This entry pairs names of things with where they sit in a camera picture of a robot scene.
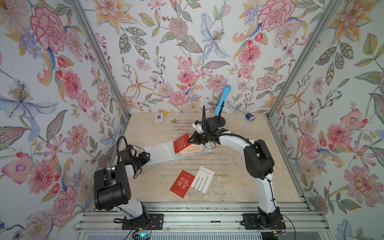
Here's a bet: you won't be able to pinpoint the white card black text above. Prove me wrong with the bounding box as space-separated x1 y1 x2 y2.
191 167 214 194

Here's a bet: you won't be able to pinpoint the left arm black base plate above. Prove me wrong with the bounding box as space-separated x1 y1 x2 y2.
122 214 164 231

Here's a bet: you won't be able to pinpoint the red card pink characters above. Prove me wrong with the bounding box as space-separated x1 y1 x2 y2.
170 171 195 199

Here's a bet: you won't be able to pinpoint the aluminium corner post left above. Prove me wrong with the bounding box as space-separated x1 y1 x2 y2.
69 0 131 120

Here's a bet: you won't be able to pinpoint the cream card red top band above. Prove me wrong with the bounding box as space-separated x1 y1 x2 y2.
180 144 204 156

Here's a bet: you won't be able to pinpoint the white playing card box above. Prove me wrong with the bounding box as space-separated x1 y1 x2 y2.
155 114 164 124

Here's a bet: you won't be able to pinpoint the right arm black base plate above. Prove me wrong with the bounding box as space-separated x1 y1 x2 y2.
240 213 287 230

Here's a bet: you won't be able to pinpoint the aluminium corner post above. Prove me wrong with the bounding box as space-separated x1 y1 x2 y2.
69 0 131 120
266 1 342 120

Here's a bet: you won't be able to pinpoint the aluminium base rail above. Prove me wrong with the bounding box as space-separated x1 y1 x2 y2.
75 202 334 240

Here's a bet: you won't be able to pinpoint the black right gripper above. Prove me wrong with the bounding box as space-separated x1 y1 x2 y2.
187 131 212 145

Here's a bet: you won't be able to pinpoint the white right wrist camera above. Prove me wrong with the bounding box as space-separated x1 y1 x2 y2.
193 121 204 133

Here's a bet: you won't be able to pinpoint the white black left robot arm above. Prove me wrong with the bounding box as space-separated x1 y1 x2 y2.
94 136 151 225

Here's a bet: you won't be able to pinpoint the red money card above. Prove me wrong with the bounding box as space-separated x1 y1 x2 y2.
173 133 191 154

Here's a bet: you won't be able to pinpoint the small blue cylinder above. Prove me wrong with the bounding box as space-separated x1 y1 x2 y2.
246 113 255 121

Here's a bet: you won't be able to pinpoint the aluminium corner post right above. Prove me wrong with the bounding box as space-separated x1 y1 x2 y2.
266 1 342 120

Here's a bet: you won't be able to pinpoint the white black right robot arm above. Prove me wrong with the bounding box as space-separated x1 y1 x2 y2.
187 108 286 231

